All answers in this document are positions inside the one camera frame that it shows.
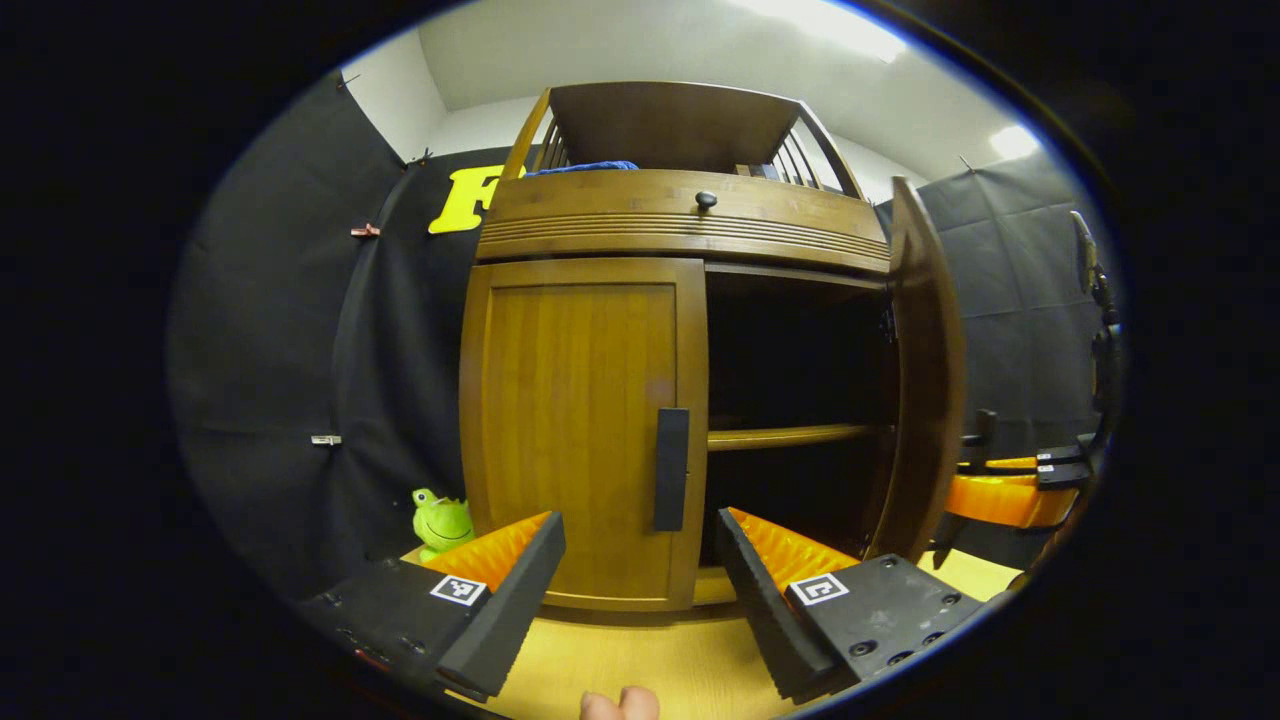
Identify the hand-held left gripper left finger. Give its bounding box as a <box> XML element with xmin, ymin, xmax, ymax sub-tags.
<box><xmin>300</xmin><ymin>510</ymin><xmax>568</xmax><ymax>701</ymax></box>

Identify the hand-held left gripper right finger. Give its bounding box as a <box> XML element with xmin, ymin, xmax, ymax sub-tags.
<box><xmin>714</xmin><ymin>505</ymin><xmax>986</xmax><ymax>704</ymax></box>

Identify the wooden shoe cabinet door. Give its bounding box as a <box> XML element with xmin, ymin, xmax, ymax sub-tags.
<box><xmin>460</xmin><ymin>257</ymin><xmax>711</xmax><ymax>613</ymax></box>
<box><xmin>865</xmin><ymin>177</ymin><xmax>969</xmax><ymax>563</ymax></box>

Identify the wooden double-door shoe cabinet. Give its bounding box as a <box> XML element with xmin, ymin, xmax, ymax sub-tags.
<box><xmin>458</xmin><ymin>80</ymin><xmax>969</xmax><ymax>626</ymax></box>

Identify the wooden cabinet shelf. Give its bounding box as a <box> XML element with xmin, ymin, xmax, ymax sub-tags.
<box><xmin>708</xmin><ymin>423</ymin><xmax>881</xmax><ymax>451</ymax></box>

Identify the green frog toy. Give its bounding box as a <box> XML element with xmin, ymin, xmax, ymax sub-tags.
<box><xmin>410</xmin><ymin>487</ymin><xmax>476</xmax><ymax>563</ymax></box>

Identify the black backdrop cloth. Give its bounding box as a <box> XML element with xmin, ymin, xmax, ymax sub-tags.
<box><xmin>168</xmin><ymin>70</ymin><xmax>1126</xmax><ymax>601</ymax></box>

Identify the wooden drawer with black knob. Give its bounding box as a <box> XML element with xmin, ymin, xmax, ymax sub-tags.
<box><xmin>476</xmin><ymin>168</ymin><xmax>891</xmax><ymax>276</ymax></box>

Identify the blue cloth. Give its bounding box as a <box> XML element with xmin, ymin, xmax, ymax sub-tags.
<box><xmin>525</xmin><ymin>160</ymin><xmax>641</xmax><ymax>178</ymax></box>

